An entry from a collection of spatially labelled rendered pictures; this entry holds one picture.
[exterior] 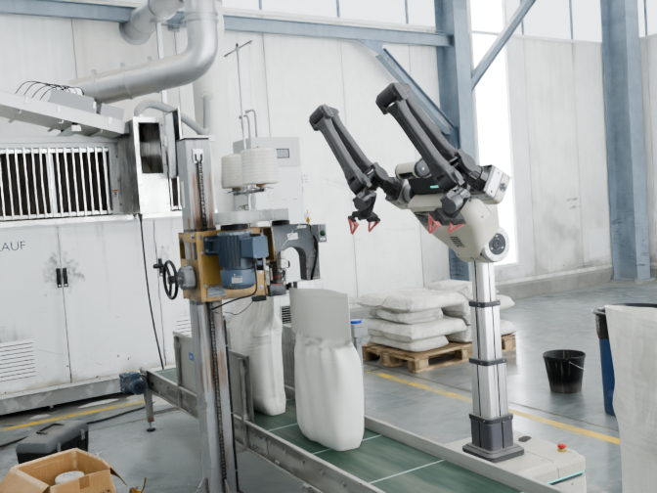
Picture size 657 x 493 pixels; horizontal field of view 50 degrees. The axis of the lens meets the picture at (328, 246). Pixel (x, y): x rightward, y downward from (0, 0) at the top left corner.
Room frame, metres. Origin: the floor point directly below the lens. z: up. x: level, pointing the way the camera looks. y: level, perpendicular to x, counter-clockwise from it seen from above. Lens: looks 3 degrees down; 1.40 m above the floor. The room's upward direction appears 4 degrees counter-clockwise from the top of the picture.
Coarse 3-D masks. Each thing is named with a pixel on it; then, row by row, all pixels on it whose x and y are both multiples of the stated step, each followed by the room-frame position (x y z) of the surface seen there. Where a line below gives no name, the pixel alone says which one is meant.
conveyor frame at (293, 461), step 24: (168, 384) 4.34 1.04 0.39; (192, 408) 4.01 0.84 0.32; (240, 432) 3.43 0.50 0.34; (264, 432) 3.15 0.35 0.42; (384, 432) 3.15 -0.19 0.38; (408, 432) 3.00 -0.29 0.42; (264, 456) 3.21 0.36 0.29; (288, 456) 2.99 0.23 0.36; (312, 456) 2.80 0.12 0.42; (456, 456) 2.74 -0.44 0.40; (312, 480) 2.83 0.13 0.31; (336, 480) 2.66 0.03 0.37; (360, 480) 2.50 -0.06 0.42; (504, 480) 2.51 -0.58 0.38; (528, 480) 2.42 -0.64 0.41
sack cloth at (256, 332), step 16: (240, 304) 3.82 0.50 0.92; (256, 304) 3.66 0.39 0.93; (272, 304) 3.54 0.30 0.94; (240, 320) 3.77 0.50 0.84; (256, 320) 3.57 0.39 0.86; (272, 320) 3.54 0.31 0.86; (240, 336) 3.67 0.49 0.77; (256, 336) 3.56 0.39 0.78; (272, 336) 3.57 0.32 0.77; (240, 352) 3.65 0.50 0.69; (256, 352) 3.56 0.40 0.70; (272, 352) 3.57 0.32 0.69; (256, 368) 3.56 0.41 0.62; (272, 368) 3.57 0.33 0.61; (256, 384) 3.56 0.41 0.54; (272, 384) 3.57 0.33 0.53; (256, 400) 3.57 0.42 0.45; (272, 400) 3.56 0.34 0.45
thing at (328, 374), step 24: (288, 288) 3.30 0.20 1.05; (312, 312) 3.04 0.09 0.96; (336, 312) 2.95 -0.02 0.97; (312, 336) 3.05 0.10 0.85; (336, 336) 2.95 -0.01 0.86; (312, 360) 3.04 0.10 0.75; (336, 360) 2.92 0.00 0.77; (312, 384) 3.04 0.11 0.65; (336, 384) 2.92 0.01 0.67; (360, 384) 2.97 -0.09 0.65; (312, 408) 3.05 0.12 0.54; (336, 408) 2.92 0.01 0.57; (360, 408) 2.96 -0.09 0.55; (312, 432) 3.08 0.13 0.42; (336, 432) 2.92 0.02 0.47; (360, 432) 2.95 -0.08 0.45
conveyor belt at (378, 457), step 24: (288, 408) 3.65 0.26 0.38; (288, 432) 3.24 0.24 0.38; (336, 456) 2.89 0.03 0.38; (360, 456) 2.87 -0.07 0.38; (384, 456) 2.85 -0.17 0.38; (408, 456) 2.83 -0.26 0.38; (432, 456) 2.81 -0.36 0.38; (384, 480) 2.59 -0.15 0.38; (408, 480) 2.57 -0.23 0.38; (432, 480) 2.56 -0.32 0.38; (456, 480) 2.54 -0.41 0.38; (480, 480) 2.53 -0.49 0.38
